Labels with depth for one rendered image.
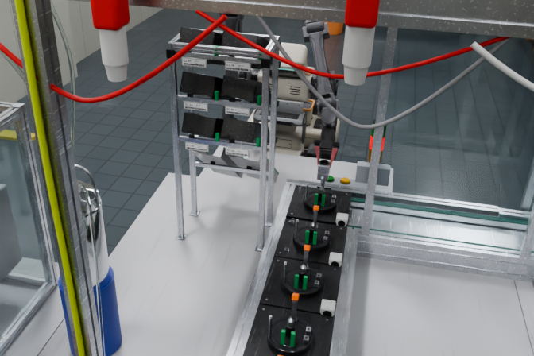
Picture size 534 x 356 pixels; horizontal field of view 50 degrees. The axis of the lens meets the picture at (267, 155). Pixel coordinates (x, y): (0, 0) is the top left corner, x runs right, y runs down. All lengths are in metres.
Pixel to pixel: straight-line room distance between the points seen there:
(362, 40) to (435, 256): 1.52
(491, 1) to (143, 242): 1.72
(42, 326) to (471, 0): 1.64
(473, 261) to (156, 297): 1.16
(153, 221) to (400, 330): 1.08
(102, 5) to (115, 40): 0.06
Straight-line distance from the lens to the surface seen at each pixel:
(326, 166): 2.24
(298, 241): 2.11
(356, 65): 0.85
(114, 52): 0.96
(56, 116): 1.13
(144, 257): 2.26
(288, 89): 2.95
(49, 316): 2.09
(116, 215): 4.06
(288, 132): 3.08
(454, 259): 2.28
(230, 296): 2.07
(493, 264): 2.31
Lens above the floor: 2.25
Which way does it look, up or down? 28 degrees down
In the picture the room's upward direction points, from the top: 2 degrees clockwise
